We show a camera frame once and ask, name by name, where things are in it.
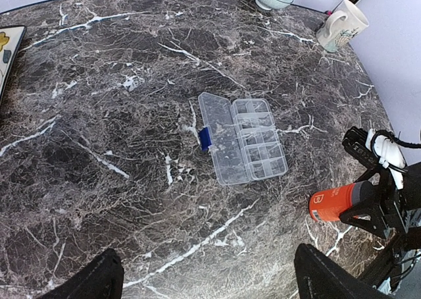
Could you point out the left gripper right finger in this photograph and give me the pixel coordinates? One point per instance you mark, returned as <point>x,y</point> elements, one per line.
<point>318,276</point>

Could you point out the red pill bottle grey cap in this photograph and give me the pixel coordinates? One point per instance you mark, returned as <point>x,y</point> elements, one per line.
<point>327,205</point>

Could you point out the cream ceramic mug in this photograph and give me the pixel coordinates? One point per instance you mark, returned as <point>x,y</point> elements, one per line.
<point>346,22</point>

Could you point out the patterned coaster mat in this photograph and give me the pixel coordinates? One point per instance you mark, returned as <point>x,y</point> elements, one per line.
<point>10,40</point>

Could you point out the clear plastic pill organizer box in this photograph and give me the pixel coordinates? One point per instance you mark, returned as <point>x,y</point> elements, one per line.
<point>242,139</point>

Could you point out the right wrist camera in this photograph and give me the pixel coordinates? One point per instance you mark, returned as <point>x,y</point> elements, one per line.
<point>375,150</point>

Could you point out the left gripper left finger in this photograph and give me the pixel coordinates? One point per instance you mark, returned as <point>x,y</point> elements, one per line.
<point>101,278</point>

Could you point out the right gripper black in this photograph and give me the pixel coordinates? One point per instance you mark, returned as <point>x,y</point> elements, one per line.
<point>396,210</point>

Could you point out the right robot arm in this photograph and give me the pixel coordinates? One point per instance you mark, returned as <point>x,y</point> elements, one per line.
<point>406,248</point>

